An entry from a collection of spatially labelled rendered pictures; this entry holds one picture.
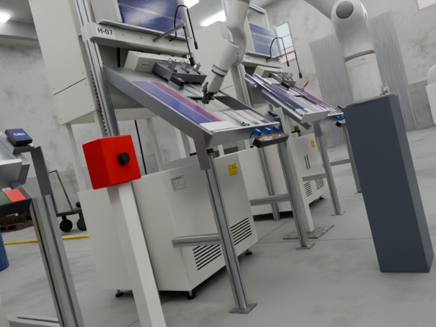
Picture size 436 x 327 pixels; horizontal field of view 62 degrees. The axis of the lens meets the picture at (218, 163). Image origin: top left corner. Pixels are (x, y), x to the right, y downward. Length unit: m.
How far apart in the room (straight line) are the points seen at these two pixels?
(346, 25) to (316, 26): 11.37
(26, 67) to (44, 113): 1.48
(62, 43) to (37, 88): 10.74
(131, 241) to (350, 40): 1.14
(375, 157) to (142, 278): 1.00
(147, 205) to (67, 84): 0.80
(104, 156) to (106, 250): 0.94
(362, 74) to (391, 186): 0.46
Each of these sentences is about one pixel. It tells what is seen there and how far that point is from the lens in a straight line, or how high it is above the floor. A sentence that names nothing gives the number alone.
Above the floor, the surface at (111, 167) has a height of 0.68.
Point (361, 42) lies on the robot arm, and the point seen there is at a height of 0.93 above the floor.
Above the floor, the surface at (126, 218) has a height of 0.50.
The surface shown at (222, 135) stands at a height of 0.71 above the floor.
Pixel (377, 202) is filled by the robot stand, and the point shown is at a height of 0.29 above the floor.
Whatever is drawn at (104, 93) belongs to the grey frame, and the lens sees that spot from 1.83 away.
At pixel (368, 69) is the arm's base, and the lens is 1.60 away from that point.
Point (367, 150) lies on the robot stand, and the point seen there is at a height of 0.51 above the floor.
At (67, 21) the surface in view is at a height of 1.47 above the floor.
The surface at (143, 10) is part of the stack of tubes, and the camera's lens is 2.17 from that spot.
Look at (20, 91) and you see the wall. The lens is 12.59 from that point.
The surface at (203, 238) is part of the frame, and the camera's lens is 1.54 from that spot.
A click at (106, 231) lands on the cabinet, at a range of 2.04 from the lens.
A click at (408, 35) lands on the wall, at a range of 12.17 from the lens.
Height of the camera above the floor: 0.64
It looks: 1 degrees down
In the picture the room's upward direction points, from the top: 14 degrees counter-clockwise
